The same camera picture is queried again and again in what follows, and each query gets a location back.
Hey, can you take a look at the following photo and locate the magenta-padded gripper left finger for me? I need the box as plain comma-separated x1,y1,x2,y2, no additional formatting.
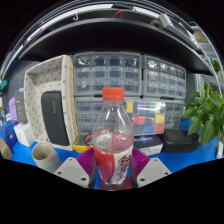
53,148,100,190

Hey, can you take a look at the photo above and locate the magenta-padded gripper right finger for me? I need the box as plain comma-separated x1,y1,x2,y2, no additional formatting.
128,148,172,189

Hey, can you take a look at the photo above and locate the red-capped clear drink bottle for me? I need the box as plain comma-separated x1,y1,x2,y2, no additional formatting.
92,87,135,191

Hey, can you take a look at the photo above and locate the dark labelled box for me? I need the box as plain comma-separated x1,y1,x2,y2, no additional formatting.
133,134,164,157

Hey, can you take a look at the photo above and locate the yellow multimeter with red leads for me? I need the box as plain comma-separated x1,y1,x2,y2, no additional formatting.
72,132,98,154

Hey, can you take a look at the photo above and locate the white and grey mug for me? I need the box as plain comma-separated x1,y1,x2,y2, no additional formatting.
31,141,63,174

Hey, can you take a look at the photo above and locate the black flat zip case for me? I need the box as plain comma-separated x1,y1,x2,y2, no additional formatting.
162,128,202,154

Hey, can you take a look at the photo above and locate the clear box with coloured parts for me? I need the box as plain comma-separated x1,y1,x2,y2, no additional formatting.
125,99,167,135

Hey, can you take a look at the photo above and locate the black upright zip case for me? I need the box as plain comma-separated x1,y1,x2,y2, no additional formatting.
40,90,71,147

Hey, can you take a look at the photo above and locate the narrow grey drawer cabinet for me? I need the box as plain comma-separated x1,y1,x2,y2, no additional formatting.
164,100,185,131

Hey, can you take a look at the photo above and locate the green potted plant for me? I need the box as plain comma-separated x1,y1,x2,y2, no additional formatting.
180,79,224,147

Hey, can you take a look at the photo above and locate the dark grey flat box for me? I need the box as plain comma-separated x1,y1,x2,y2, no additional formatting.
13,89,29,125

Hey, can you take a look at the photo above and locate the white polka-dot fabric bin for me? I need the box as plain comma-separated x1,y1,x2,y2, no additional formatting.
23,54,78,152

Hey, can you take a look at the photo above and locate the wide grey drawer cabinet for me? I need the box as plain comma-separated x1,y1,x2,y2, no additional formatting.
73,51,143,97

